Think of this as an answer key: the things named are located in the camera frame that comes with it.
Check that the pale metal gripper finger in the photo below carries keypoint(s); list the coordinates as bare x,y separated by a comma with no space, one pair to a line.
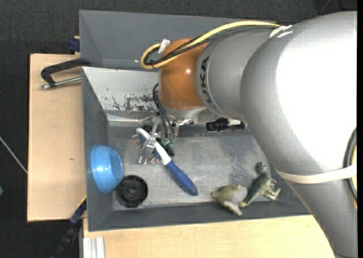
151,152
143,153

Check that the blue and white brush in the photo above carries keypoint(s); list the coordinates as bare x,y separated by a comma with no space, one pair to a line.
181,176

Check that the black round lid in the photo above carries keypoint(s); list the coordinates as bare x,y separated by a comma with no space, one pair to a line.
131,191

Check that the blue plastic bowl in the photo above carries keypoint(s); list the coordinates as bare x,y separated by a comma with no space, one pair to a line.
106,169

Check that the grey metal bin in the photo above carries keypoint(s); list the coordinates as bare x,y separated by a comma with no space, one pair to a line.
204,171

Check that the brown cardboard board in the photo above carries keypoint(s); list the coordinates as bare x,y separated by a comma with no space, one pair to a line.
56,137

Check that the pale green toy dinosaur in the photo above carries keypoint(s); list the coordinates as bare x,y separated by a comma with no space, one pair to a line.
230,196

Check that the dark green toy dinosaur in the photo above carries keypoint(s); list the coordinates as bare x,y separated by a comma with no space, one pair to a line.
259,186

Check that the black cylinder on white bracket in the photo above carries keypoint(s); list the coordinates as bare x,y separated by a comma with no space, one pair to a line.
221,125

